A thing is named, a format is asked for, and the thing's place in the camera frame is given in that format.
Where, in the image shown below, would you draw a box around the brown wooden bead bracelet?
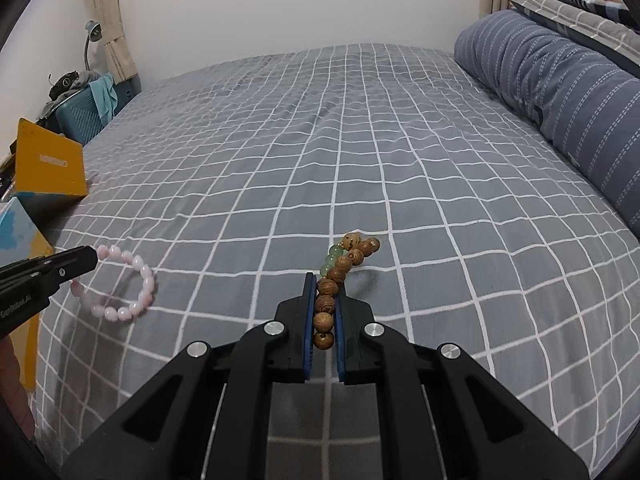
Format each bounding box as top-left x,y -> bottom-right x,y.
312,231 -> 381,351

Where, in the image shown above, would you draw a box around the pink bead bracelet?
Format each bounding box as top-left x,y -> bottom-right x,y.
69,244 -> 158,323

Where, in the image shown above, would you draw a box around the left hand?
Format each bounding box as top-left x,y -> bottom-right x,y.
0,336 -> 35,440

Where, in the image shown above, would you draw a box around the blue sky printed box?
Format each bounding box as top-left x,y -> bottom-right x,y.
1,198 -> 54,392

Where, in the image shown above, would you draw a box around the yellow cardboard box lid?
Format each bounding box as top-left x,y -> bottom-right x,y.
14,118 -> 88,197

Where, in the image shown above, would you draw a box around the grey checked bed sheet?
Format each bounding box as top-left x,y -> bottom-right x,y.
34,44 -> 639,474

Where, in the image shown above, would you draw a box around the teal storage basket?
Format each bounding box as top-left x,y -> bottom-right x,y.
53,76 -> 140,145

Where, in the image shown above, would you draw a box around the black item on basket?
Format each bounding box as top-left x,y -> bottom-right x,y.
49,70 -> 79,101

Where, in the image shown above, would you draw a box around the teal cloth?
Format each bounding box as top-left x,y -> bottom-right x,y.
89,73 -> 118,127

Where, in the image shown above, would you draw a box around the desk lamp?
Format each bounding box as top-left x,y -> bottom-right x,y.
84,20 -> 102,70

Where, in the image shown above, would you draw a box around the beige curtain left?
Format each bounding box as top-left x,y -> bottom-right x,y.
88,0 -> 138,84

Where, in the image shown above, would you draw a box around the blue striped pillow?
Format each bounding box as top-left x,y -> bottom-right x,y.
454,10 -> 639,232

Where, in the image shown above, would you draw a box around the folded grey patterned quilt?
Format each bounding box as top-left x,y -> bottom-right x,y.
506,0 -> 639,76

